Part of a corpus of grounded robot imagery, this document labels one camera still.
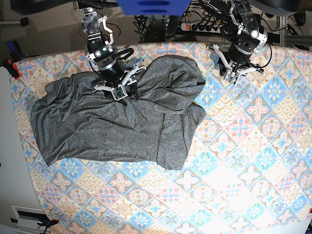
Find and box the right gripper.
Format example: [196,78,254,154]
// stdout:
[93,61,146,106]

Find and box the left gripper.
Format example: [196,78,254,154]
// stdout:
[210,43,264,84]

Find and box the grey t-shirt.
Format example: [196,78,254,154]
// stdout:
[30,55,206,170]

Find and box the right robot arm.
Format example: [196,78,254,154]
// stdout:
[78,0,146,106]

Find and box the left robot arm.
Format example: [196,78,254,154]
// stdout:
[212,0,268,84]

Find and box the patterned tile tablecloth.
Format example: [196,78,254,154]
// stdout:
[10,42,312,234]

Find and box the red black clamp upper left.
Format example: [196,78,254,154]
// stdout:
[3,58,20,79]

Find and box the black orange clamp lower left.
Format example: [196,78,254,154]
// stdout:
[37,219,59,234]

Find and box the white tray lower left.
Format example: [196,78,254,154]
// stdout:
[10,205,47,233]

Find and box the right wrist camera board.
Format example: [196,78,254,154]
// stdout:
[111,85,128,101]

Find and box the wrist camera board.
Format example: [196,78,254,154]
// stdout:
[225,72,239,83]
[111,85,128,101]

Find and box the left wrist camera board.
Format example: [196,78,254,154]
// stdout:
[225,72,239,83]

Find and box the white power strip red switch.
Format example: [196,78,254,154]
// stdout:
[180,23,222,34]

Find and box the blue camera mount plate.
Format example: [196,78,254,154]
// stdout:
[116,0,191,16]

